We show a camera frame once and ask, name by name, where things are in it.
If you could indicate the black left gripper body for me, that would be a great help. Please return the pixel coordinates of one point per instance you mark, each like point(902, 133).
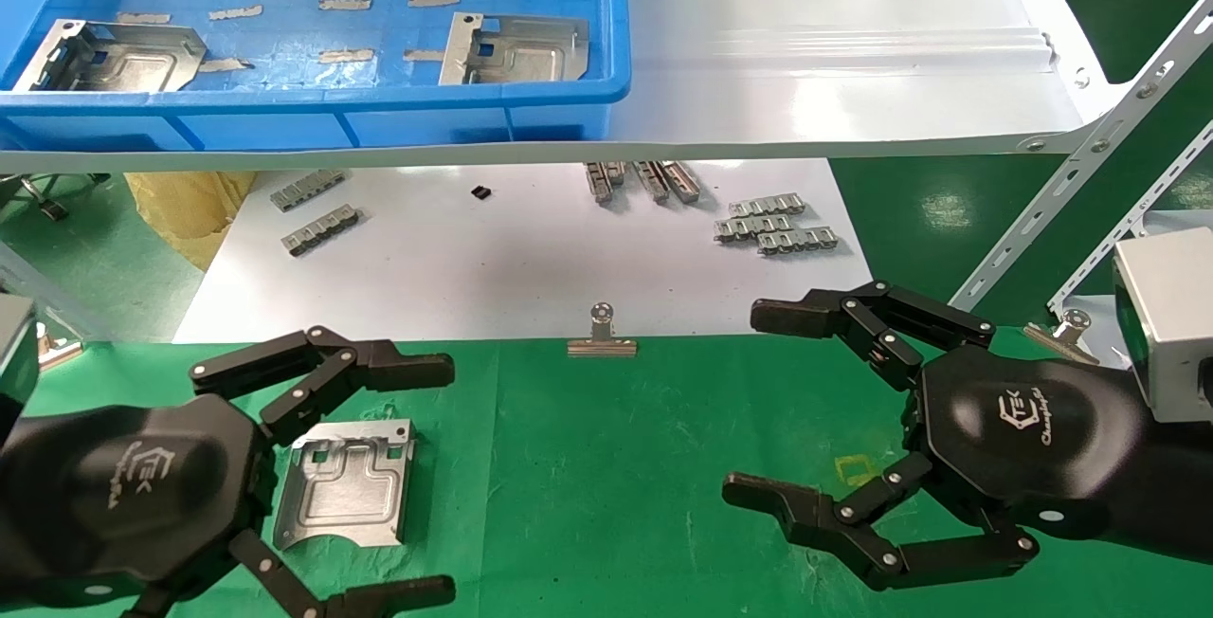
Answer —
point(133, 495)

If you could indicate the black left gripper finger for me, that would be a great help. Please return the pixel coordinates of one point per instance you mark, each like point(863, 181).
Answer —
point(389, 367)
point(398, 594)

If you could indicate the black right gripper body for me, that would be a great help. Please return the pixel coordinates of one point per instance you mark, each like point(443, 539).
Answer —
point(1033, 438)

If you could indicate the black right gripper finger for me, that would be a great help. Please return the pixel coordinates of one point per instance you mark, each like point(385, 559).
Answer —
point(805, 315)
point(787, 504)

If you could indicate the stamped sheet metal part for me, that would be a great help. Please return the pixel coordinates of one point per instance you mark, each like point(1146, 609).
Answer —
point(521, 51)
point(346, 495)
point(118, 59)

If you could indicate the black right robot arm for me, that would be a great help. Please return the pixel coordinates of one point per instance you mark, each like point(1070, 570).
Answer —
point(1185, 495)

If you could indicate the silver binder clip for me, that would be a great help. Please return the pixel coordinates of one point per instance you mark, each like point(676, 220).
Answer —
point(601, 338)
point(1069, 332)
point(59, 351)

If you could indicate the white paper sheet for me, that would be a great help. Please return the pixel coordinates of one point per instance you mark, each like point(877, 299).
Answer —
point(493, 267)

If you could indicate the small black clip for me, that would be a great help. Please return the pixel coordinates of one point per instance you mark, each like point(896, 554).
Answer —
point(481, 192)

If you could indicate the green table cloth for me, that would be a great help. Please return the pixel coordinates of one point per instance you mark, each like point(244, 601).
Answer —
point(588, 504)

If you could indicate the white perforated angle bar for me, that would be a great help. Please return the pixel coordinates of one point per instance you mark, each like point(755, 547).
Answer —
point(1128, 222)
point(1090, 155)

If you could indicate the yellow plastic bag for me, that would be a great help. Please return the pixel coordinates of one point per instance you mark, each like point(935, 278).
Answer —
point(185, 210)

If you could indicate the blue plastic bin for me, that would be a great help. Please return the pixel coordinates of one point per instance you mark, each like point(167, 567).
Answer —
point(332, 111)

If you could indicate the white ribbed shelf panel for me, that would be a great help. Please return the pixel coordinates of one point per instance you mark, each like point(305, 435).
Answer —
point(834, 49)

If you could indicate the grey tape strip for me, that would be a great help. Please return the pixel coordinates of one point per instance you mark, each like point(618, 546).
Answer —
point(345, 4)
point(226, 64)
point(434, 0)
point(424, 56)
point(346, 56)
point(236, 11)

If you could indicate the notched metal rail piece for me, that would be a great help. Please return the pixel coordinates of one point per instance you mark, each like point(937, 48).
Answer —
point(766, 206)
point(308, 190)
point(320, 230)
point(751, 227)
point(798, 241)

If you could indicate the grey metal slide rail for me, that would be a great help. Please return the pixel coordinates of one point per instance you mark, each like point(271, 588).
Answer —
point(598, 184)
point(616, 172)
point(651, 181)
point(680, 181)

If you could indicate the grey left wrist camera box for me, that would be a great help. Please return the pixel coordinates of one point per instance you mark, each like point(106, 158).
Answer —
point(11, 353)

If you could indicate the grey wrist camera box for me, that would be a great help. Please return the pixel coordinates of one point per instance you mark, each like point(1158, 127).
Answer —
point(1180, 315)
point(11, 353)

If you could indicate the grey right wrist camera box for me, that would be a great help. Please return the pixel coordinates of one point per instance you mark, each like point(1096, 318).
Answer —
point(1180, 315)

